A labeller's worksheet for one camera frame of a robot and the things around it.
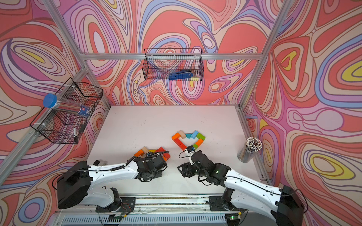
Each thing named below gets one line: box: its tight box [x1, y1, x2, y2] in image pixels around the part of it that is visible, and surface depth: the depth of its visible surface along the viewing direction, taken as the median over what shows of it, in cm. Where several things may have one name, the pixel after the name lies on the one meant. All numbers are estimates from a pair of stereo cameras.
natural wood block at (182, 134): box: [178, 129, 187, 140], surface depth 101 cm
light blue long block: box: [190, 129, 199, 140], surface depth 101 cm
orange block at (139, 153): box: [133, 149, 145, 157], surface depth 92 cm
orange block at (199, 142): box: [195, 138, 205, 148], surface depth 98 cm
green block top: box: [196, 132, 206, 141], surface depth 101 cm
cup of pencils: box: [237, 137, 263, 164], surface depth 80 cm
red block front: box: [179, 142, 188, 151], surface depth 95 cm
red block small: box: [173, 137, 183, 146], surface depth 99 cm
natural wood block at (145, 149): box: [141, 145, 150, 155], surface depth 93 cm
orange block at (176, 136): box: [171, 132, 181, 140], surface depth 101 cm
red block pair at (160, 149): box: [154, 146, 166, 153], surface depth 93 cm
